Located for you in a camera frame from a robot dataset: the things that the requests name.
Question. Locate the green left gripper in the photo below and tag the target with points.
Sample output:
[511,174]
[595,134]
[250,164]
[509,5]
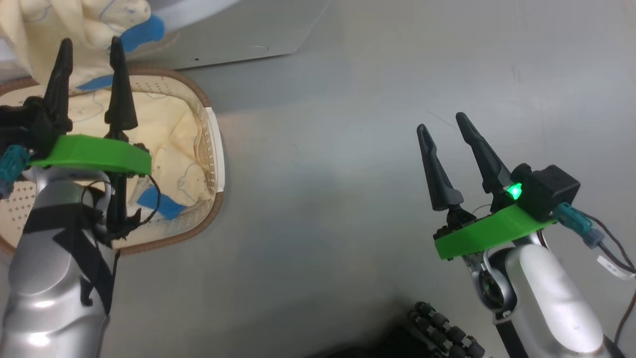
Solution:
[89,154]

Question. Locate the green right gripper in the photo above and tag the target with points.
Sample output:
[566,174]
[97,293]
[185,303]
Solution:
[497,231]

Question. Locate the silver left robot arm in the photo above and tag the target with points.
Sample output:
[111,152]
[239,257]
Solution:
[44,278]

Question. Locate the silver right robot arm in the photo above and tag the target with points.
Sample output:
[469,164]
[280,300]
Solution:
[551,298]

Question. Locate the white front-load washing machine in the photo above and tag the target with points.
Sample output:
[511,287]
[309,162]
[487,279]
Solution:
[238,35]

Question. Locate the cream perforated basket brown rim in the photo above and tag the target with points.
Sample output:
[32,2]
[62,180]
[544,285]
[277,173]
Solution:
[208,219]

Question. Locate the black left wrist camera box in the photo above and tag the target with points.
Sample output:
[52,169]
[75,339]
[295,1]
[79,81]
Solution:
[25,124]

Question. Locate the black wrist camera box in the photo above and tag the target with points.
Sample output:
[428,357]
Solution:
[551,191]
[25,124]

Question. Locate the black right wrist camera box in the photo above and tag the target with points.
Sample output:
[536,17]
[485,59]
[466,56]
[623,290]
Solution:
[551,191]

